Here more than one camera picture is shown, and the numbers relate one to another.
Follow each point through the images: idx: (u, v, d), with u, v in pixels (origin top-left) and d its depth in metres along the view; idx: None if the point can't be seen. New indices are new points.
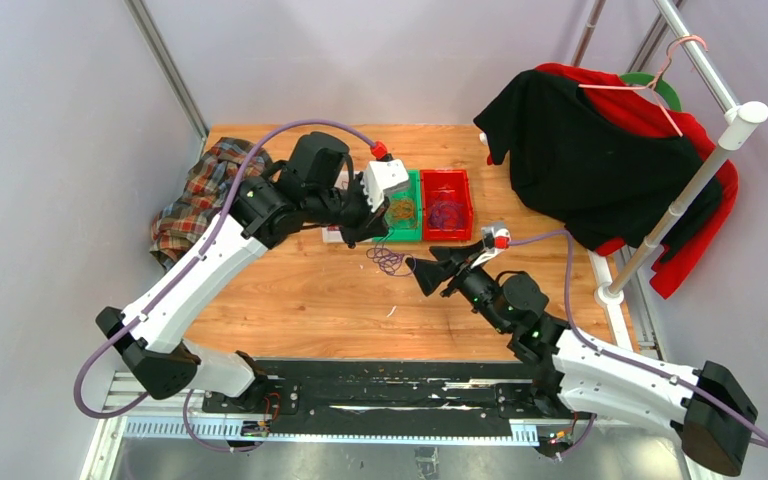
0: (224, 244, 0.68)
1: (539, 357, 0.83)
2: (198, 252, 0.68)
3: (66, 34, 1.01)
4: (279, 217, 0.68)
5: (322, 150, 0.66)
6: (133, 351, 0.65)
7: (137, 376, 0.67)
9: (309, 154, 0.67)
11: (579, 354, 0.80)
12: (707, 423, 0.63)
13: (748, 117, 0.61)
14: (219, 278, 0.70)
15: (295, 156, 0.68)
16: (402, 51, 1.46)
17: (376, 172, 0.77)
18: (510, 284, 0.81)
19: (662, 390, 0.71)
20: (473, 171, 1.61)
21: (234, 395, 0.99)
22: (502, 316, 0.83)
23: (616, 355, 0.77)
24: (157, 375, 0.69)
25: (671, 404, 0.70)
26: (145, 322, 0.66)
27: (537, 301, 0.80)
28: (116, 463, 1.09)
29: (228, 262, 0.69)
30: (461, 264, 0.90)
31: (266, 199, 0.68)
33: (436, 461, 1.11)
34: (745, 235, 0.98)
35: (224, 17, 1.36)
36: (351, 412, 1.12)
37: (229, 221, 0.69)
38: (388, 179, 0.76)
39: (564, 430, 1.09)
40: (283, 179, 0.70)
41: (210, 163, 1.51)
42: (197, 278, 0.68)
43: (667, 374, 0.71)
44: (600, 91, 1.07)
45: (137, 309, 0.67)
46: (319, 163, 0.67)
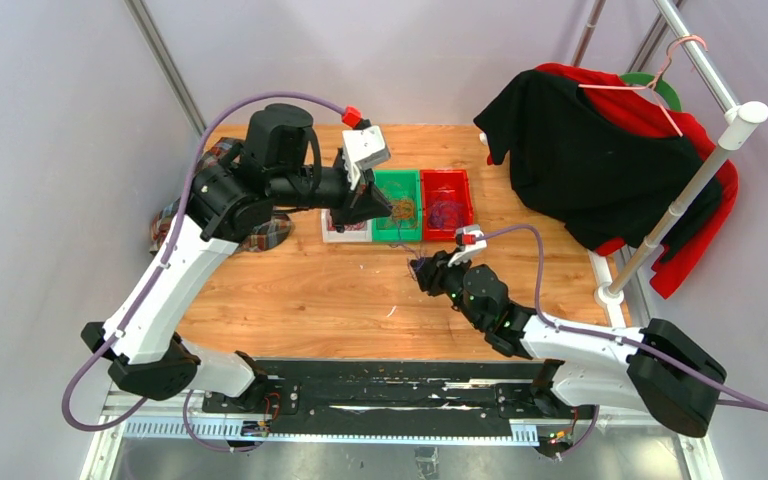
0: (184, 249, 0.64)
1: (513, 347, 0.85)
2: (159, 261, 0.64)
3: (67, 34, 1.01)
4: (239, 210, 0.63)
5: (276, 129, 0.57)
6: (114, 369, 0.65)
7: (129, 388, 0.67)
9: (263, 134, 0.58)
11: (541, 334, 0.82)
12: (651, 374, 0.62)
13: (747, 117, 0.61)
14: (190, 283, 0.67)
15: (250, 137, 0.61)
16: (401, 51, 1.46)
17: (348, 141, 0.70)
18: (467, 276, 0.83)
19: (611, 353, 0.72)
20: (473, 170, 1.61)
21: (234, 395, 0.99)
22: (472, 309, 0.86)
23: (571, 328, 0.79)
24: (151, 380, 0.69)
25: (619, 363, 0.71)
26: (123, 338, 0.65)
27: (496, 289, 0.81)
28: (116, 464, 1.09)
29: (193, 267, 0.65)
30: (443, 261, 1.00)
31: (224, 191, 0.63)
33: (436, 461, 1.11)
34: (746, 235, 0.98)
35: (224, 17, 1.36)
36: (351, 412, 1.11)
37: (188, 222, 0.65)
38: (360, 148, 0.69)
39: (564, 430, 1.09)
40: (243, 165, 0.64)
41: (210, 163, 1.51)
42: (166, 288, 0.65)
43: (613, 337, 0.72)
44: (600, 91, 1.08)
45: (113, 326, 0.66)
46: (277, 146, 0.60)
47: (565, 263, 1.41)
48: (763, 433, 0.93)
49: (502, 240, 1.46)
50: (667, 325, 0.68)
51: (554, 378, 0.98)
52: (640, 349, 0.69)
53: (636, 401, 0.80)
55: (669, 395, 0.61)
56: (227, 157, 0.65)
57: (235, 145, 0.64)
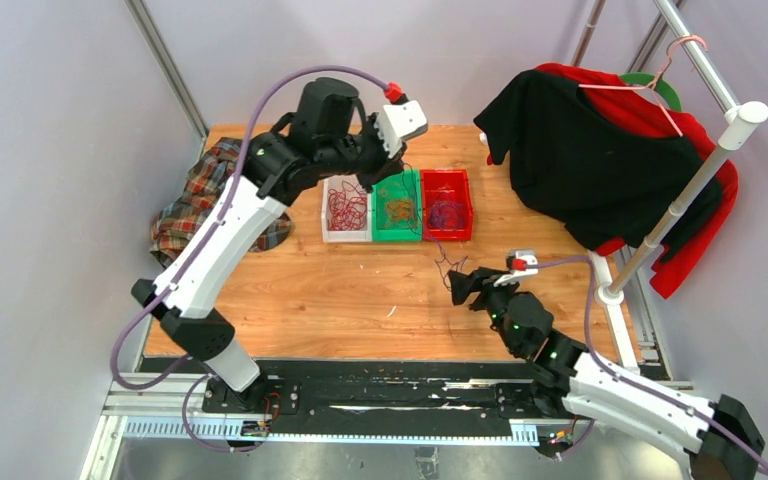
0: (238, 208, 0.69)
1: (554, 376, 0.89)
2: (216, 218, 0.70)
3: (67, 34, 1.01)
4: (292, 173, 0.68)
5: (330, 97, 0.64)
6: (168, 319, 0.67)
7: (179, 342, 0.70)
9: (316, 102, 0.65)
11: (598, 378, 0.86)
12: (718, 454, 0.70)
13: (747, 117, 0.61)
14: (240, 242, 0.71)
15: (303, 106, 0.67)
16: (402, 51, 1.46)
17: (390, 115, 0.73)
18: (513, 304, 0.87)
19: (679, 420, 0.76)
20: (473, 170, 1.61)
21: (237, 388, 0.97)
22: (512, 336, 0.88)
23: (631, 382, 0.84)
24: (197, 339, 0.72)
25: (684, 434, 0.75)
26: (176, 290, 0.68)
27: (542, 320, 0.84)
28: (116, 464, 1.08)
29: (247, 224, 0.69)
30: (485, 280, 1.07)
31: (278, 155, 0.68)
33: (436, 461, 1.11)
34: (746, 235, 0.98)
35: (224, 16, 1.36)
36: (351, 412, 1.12)
37: (244, 182, 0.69)
38: (405, 123, 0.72)
39: (564, 430, 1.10)
40: (293, 133, 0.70)
41: (210, 163, 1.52)
42: (219, 243, 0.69)
43: (685, 405, 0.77)
44: (600, 91, 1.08)
45: (167, 280, 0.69)
46: (327, 111, 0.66)
47: (564, 263, 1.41)
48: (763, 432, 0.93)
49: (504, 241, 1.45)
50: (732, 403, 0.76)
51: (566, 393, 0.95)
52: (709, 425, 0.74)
53: (670, 448, 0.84)
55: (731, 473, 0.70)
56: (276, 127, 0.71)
57: (285, 116, 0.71)
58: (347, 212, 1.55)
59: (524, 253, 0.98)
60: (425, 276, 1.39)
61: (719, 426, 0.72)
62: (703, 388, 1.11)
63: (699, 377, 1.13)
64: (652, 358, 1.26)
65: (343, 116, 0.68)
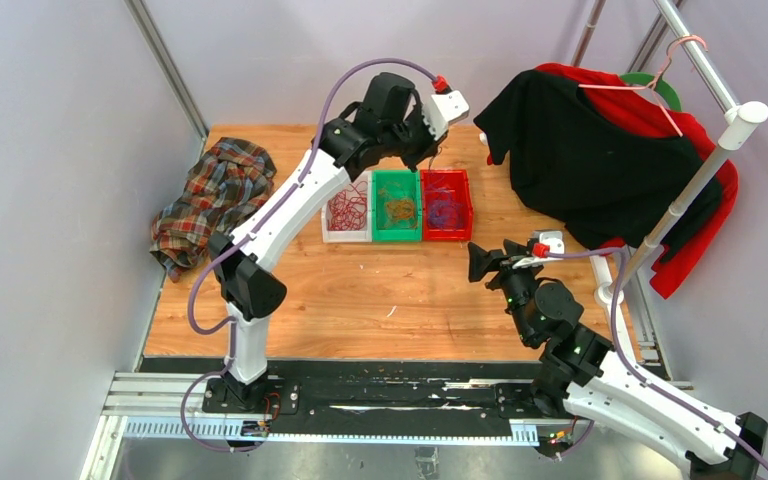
0: (318, 173, 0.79)
1: (574, 371, 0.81)
2: (295, 182, 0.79)
3: (68, 34, 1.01)
4: (363, 151, 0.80)
5: (393, 88, 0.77)
6: (245, 264, 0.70)
7: (250, 289, 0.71)
9: (382, 93, 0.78)
11: (624, 381, 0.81)
12: (745, 471, 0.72)
13: (747, 117, 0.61)
14: (312, 205, 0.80)
15: (370, 97, 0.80)
16: (402, 51, 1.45)
17: (439, 104, 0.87)
18: (541, 292, 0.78)
19: (707, 436, 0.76)
20: (473, 170, 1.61)
21: (244, 380, 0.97)
22: (534, 327, 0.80)
23: (662, 390, 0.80)
24: (265, 290, 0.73)
25: (710, 449, 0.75)
26: (254, 240, 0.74)
27: (571, 311, 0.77)
28: (115, 464, 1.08)
29: (322, 188, 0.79)
30: (502, 261, 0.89)
31: (349, 137, 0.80)
33: (436, 461, 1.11)
34: (746, 235, 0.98)
35: (225, 16, 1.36)
36: (351, 412, 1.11)
37: (321, 154, 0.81)
38: (451, 109, 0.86)
39: (564, 430, 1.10)
40: (359, 118, 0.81)
41: (210, 163, 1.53)
42: (297, 202, 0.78)
43: (716, 422, 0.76)
44: (600, 91, 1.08)
45: (245, 231, 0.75)
46: (391, 98, 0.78)
47: (565, 263, 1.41)
48: None
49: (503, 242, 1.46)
50: (758, 420, 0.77)
51: (571, 389, 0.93)
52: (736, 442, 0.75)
53: (670, 453, 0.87)
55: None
56: (343, 114, 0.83)
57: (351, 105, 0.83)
58: (347, 212, 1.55)
59: (549, 235, 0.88)
60: (424, 276, 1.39)
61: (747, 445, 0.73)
62: (703, 388, 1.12)
63: (699, 377, 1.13)
64: (652, 358, 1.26)
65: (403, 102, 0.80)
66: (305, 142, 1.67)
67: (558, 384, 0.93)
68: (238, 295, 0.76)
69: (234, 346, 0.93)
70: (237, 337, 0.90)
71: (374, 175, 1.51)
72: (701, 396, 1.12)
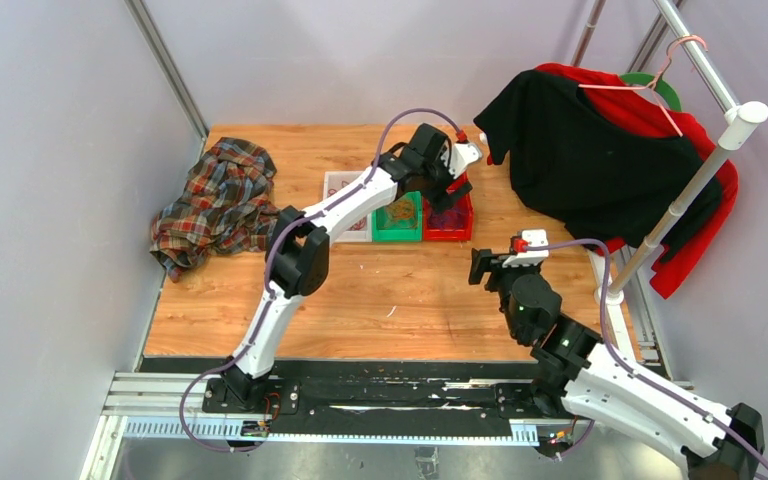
0: (379, 181, 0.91)
1: (563, 363, 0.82)
2: (361, 182, 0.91)
3: (67, 34, 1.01)
4: (408, 179, 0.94)
5: (436, 133, 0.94)
6: (317, 233, 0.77)
7: (310, 258, 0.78)
9: (427, 136, 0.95)
11: (612, 373, 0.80)
12: (735, 463, 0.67)
13: (748, 117, 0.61)
14: (368, 205, 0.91)
15: (415, 139, 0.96)
16: (402, 51, 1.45)
17: (460, 151, 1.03)
18: (519, 285, 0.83)
19: (695, 426, 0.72)
20: (473, 170, 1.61)
21: (253, 375, 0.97)
22: (518, 319, 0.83)
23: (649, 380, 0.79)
24: (319, 263, 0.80)
25: (700, 440, 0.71)
26: (325, 216, 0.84)
27: (548, 300, 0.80)
28: (116, 464, 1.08)
29: (381, 194, 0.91)
30: (493, 260, 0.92)
31: (399, 166, 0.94)
33: (436, 461, 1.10)
34: (745, 236, 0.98)
35: (224, 17, 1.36)
36: (351, 412, 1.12)
37: (378, 173, 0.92)
38: (469, 154, 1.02)
39: (564, 430, 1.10)
40: (405, 153, 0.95)
41: (210, 163, 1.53)
42: (361, 197, 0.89)
43: (704, 411, 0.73)
44: (600, 91, 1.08)
45: (317, 208, 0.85)
46: (435, 140, 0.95)
47: (564, 263, 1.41)
48: None
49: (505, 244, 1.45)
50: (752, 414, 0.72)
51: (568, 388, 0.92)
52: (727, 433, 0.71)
53: (667, 450, 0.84)
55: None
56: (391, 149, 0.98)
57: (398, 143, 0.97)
58: None
59: (532, 232, 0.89)
60: (425, 276, 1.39)
61: (737, 435, 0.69)
62: (703, 388, 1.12)
63: (699, 377, 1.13)
64: (652, 358, 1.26)
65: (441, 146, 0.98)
66: (305, 142, 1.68)
67: (557, 382, 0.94)
68: (285, 269, 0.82)
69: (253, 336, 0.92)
70: (264, 320, 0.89)
71: None
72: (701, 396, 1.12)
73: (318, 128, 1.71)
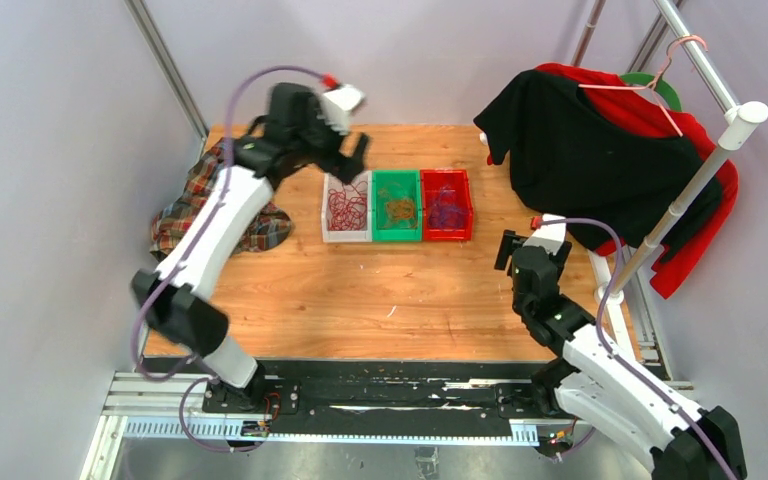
0: (239, 188, 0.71)
1: (551, 337, 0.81)
2: (218, 199, 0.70)
3: (67, 34, 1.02)
4: (279, 161, 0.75)
5: (294, 94, 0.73)
6: (180, 297, 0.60)
7: (192, 325, 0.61)
9: (282, 101, 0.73)
11: (592, 350, 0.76)
12: (689, 456, 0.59)
13: (748, 117, 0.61)
14: (241, 222, 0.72)
15: (271, 107, 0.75)
16: (402, 51, 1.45)
17: (332, 98, 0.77)
18: (521, 249, 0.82)
19: (658, 413, 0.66)
20: (474, 170, 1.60)
21: (239, 385, 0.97)
22: (517, 284, 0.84)
23: (627, 363, 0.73)
24: (205, 321, 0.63)
25: (659, 428, 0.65)
26: (186, 268, 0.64)
27: (545, 268, 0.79)
28: (116, 464, 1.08)
29: (248, 202, 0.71)
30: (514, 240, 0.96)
31: (262, 149, 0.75)
33: (436, 461, 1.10)
34: (746, 236, 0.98)
35: (225, 17, 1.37)
36: (351, 412, 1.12)
37: (237, 171, 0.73)
38: (343, 101, 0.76)
39: (564, 430, 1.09)
40: (265, 130, 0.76)
41: (211, 163, 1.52)
42: (225, 219, 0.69)
43: (670, 401, 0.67)
44: (600, 91, 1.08)
45: (173, 262, 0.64)
46: (294, 101, 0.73)
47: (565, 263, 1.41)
48: (759, 434, 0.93)
49: (528, 228, 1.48)
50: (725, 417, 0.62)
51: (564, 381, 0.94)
52: (689, 427, 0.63)
53: (637, 450, 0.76)
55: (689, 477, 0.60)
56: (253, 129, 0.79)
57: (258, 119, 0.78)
58: (347, 212, 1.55)
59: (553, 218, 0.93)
60: (425, 276, 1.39)
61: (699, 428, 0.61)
62: (703, 388, 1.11)
63: (699, 377, 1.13)
64: (652, 358, 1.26)
65: (307, 108, 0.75)
66: None
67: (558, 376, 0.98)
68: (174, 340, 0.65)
69: (210, 367, 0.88)
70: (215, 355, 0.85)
71: (374, 175, 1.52)
72: (701, 397, 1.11)
73: None
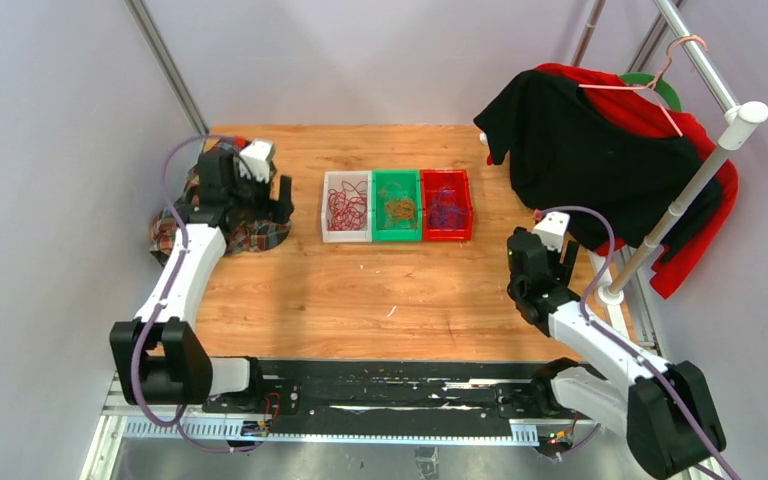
0: (198, 237, 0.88)
1: (538, 315, 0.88)
2: (182, 248, 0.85)
3: (68, 35, 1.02)
4: (226, 216, 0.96)
5: (224, 158, 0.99)
6: (170, 325, 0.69)
7: (184, 355, 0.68)
9: (215, 166, 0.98)
11: (571, 319, 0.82)
12: (646, 397, 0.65)
13: (749, 117, 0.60)
14: (204, 265, 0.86)
15: (204, 175, 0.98)
16: (402, 51, 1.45)
17: (250, 153, 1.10)
18: (517, 233, 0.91)
19: (624, 365, 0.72)
20: (474, 170, 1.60)
21: (242, 387, 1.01)
22: (512, 266, 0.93)
23: (601, 328, 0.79)
24: (194, 353, 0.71)
25: (624, 378, 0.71)
26: (166, 305, 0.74)
27: (535, 249, 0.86)
28: (116, 464, 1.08)
29: (207, 246, 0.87)
30: None
31: (206, 211, 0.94)
33: (436, 461, 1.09)
34: (746, 236, 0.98)
35: (224, 17, 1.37)
36: (351, 412, 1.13)
37: (191, 228, 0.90)
38: (257, 151, 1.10)
39: (564, 430, 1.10)
40: (204, 196, 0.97)
41: None
42: (193, 262, 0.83)
43: (636, 353, 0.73)
44: (600, 91, 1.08)
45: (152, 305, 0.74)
46: (225, 164, 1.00)
47: None
48: (759, 433, 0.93)
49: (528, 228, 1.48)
50: (696, 372, 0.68)
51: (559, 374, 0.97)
52: (653, 377, 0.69)
53: (616, 420, 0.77)
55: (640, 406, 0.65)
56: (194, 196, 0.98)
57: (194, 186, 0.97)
58: (347, 212, 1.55)
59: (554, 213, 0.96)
60: (425, 276, 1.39)
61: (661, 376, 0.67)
62: None
63: None
64: None
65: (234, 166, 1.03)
66: (305, 142, 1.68)
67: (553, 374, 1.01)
68: (164, 386, 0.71)
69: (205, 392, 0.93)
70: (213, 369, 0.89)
71: (374, 175, 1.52)
72: None
73: (318, 128, 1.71)
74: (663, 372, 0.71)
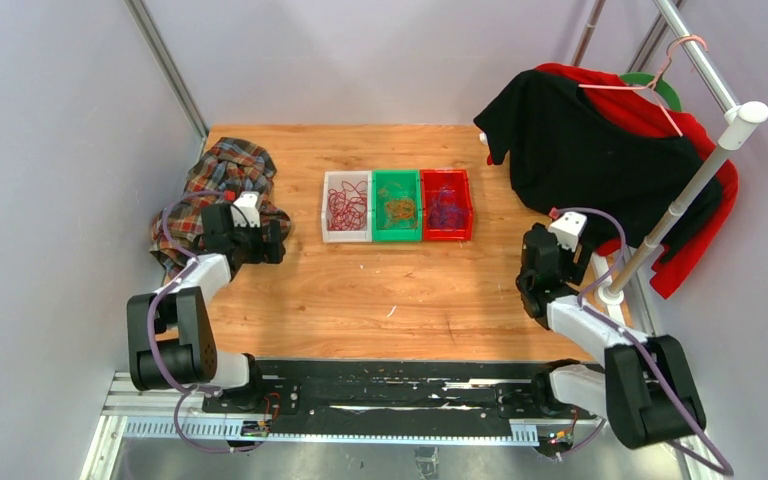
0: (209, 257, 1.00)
1: (538, 310, 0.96)
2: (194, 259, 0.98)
3: (67, 35, 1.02)
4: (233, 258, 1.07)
5: (221, 209, 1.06)
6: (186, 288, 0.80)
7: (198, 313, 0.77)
9: (214, 217, 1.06)
11: (567, 306, 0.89)
12: (620, 358, 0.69)
13: (749, 117, 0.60)
14: (214, 274, 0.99)
15: (206, 223, 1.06)
16: (402, 51, 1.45)
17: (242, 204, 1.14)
18: (534, 229, 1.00)
19: (606, 336, 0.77)
20: (473, 170, 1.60)
21: (243, 382, 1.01)
22: (526, 261, 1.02)
23: (591, 310, 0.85)
24: (205, 318, 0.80)
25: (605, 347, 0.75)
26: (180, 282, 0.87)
27: (548, 247, 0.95)
28: (116, 464, 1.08)
29: (216, 263, 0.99)
30: None
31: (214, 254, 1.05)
33: (436, 461, 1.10)
34: (746, 236, 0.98)
35: (224, 17, 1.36)
36: (351, 412, 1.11)
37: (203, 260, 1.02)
38: (248, 201, 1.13)
39: (564, 430, 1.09)
40: (208, 240, 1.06)
41: (210, 163, 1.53)
42: (204, 267, 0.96)
43: (617, 326, 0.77)
44: (600, 91, 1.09)
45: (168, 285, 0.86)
46: (223, 215, 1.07)
47: None
48: (758, 433, 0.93)
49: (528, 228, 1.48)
50: (676, 346, 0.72)
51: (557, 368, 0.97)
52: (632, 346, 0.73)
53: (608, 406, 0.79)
55: (618, 373, 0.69)
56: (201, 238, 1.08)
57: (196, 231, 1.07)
58: (347, 212, 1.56)
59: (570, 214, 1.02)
60: (425, 276, 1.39)
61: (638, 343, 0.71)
62: (704, 388, 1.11)
63: (700, 377, 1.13)
64: None
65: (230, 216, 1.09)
66: (305, 142, 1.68)
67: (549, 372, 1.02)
68: (173, 354, 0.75)
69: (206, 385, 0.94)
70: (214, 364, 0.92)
71: (374, 175, 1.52)
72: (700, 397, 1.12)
73: (318, 128, 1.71)
74: (644, 344, 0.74)
